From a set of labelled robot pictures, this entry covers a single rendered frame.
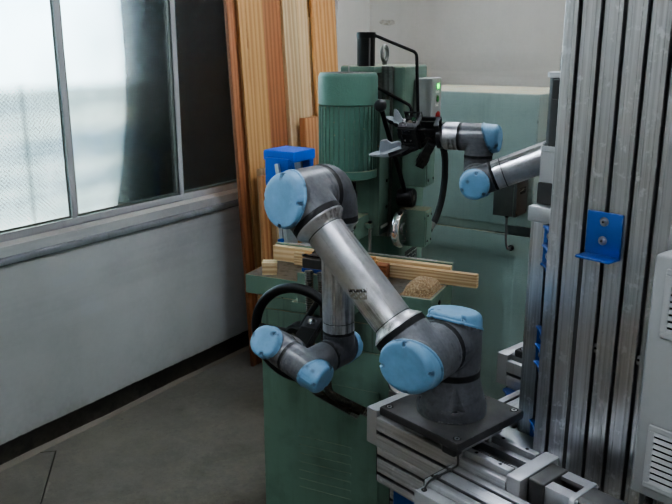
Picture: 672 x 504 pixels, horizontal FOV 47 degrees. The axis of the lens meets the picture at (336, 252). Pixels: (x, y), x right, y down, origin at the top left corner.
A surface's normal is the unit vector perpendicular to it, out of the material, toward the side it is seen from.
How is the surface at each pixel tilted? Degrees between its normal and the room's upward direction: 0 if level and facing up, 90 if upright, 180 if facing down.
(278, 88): 87
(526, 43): 90
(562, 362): 90
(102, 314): 90
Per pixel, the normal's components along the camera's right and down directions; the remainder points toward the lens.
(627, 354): -0.75, 0.18
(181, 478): 0.00, -0.97
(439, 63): -0.55, 0.22
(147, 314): 0.84, 0.15
